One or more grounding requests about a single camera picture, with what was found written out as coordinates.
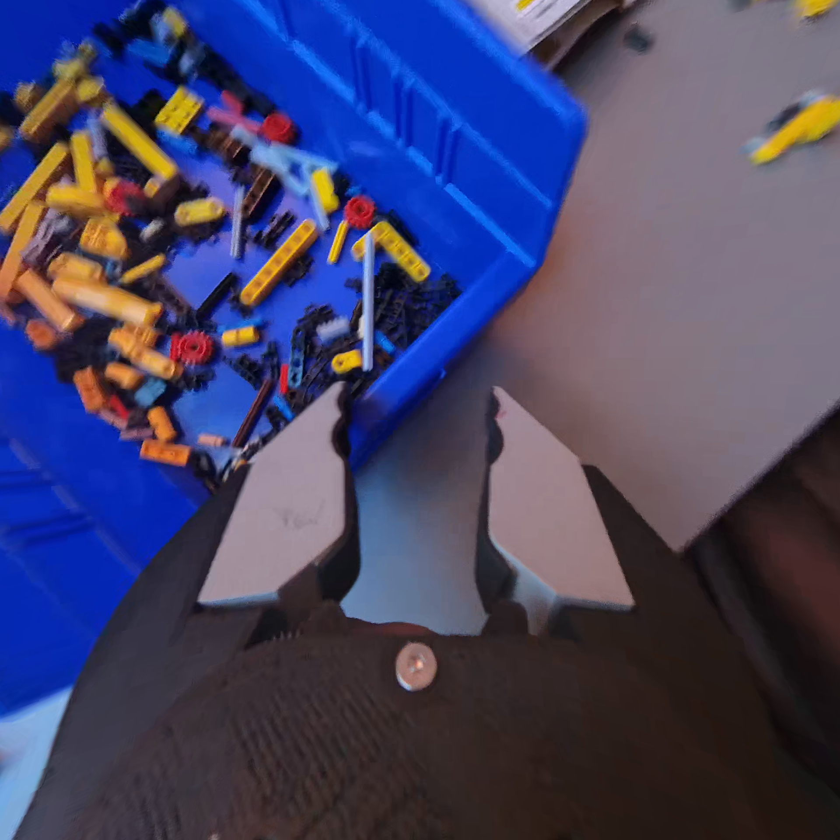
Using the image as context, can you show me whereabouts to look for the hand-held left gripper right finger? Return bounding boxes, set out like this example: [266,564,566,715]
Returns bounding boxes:
[474,386,635,635]

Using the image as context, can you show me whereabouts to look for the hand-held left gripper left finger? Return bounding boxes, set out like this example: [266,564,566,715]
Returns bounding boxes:
[196,382,362,608]

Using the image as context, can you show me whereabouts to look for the pile of lego pieces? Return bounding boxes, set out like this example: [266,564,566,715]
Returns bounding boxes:
[0,5,463,492]

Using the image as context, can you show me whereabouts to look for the blue plastic bin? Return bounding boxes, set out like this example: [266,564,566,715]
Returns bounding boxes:
[0,0,589,719]

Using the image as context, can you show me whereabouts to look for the partly built yellow lego model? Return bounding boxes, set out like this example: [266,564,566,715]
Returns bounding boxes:
[743,91,840,166]

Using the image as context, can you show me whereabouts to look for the lego instruction booklet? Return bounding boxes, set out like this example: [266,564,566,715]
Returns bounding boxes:
[459,0,595,55]

